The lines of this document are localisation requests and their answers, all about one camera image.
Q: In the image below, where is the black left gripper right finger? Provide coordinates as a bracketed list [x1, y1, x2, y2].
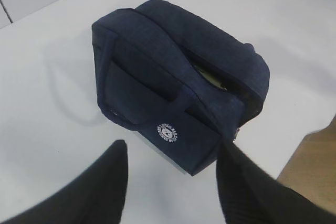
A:
[216, 143, 335, 223]

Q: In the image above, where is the dark navy fabric lunch bag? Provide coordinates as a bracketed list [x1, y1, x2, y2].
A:
[91, 0, 270, 175]

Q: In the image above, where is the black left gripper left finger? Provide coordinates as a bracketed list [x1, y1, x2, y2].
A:
[5, 140, 129, 223]

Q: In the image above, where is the glass container with green lid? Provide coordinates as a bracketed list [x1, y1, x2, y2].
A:
[192, 62, 227, 91]

